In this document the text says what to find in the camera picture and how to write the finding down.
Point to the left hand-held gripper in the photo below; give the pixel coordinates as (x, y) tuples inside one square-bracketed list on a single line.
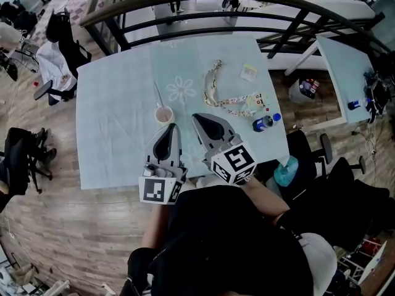
[(162, 171)]

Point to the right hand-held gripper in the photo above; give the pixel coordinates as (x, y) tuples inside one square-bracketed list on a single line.
[(234, 163)]

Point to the white paper cup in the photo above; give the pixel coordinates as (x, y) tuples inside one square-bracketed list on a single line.
[(164, 116)]

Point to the clear plastic straw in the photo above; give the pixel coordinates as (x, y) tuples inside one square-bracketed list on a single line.
[(158, 92)]

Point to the person's right forearm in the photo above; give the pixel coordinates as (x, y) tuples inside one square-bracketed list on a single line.
[(265, 199)]

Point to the person's left forearm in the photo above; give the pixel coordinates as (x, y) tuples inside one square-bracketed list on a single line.
[(155, 227)]

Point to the banana peel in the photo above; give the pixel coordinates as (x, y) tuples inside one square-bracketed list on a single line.
[(210, 85)]

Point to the blue plastic bottle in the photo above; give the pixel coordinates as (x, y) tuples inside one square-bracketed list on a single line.
[(263, 123)]

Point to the cartoon character card holder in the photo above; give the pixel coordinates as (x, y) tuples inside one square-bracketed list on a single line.
[(257, 100)]

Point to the light blue floral tablecloth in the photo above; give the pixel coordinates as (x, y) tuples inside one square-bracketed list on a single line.
[(117, 119)]

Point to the small white packet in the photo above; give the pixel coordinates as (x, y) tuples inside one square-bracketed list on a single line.
[(248, 71)]

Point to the teal plastic bag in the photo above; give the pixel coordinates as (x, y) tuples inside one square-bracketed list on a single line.
[(287, 171)]

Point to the black office chair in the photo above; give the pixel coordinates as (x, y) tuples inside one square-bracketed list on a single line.
[(69, 48), (21, 156), (305, 153), (355, 196)]

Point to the grey trash bin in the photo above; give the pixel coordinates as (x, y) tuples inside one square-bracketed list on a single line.
[(304, 90)]

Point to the person's black shirt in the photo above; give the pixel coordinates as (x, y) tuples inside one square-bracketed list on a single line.
[(222, 242)]

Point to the white cloth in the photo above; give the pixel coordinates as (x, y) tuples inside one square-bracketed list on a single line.
[(54, 62)]

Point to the small blue box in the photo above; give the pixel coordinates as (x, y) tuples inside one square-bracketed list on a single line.
[(354, 105)]

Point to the white side table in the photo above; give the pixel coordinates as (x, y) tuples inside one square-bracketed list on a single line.
[(345, 66)]

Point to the person's grey trouser leg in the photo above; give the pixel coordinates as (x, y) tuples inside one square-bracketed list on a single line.
[(321, 261)]

